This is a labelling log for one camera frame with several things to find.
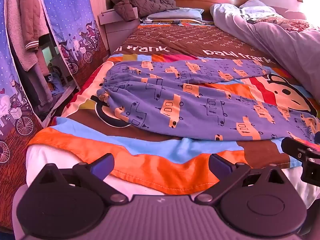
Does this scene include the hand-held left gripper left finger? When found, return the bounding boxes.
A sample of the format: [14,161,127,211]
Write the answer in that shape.
[37,153,129,205]

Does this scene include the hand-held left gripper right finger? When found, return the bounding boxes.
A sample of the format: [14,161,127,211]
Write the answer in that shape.
[194,153,292,205]

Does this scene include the blue car print pants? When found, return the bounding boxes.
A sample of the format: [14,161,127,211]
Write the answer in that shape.
[96,59,320,142]

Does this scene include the blue crumpled clothes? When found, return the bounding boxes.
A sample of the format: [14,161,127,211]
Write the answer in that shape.
[47,72,64,96]

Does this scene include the blue printed wardrobe curtain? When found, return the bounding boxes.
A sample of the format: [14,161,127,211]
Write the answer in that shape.
[37,0,102,88]
[0,0,45,232]

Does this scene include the grey duvet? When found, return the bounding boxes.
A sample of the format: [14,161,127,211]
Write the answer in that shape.
[209,3,320,98]

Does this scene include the red floral blanket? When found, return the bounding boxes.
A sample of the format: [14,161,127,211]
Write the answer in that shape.
[254,15,320,32]

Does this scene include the colourful cartoon printed bedspread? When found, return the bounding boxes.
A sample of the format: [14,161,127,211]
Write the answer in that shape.
[26,21,320,196]

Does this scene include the white nightstand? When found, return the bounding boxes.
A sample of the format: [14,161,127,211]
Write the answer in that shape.
[97,7,141,56]

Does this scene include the light blue pillow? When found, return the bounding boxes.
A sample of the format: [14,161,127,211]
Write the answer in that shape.
[146,8,205,22]
[239,0,277,18]

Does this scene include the pink fleece coat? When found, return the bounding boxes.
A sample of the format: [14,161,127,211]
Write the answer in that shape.
[4,0,50,77]

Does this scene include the brown quilted jacket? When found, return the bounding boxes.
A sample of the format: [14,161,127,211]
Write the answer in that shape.
[109,0,180,22]

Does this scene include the brown hanging jacket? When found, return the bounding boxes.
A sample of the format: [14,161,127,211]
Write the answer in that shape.
[19,0,50,53]

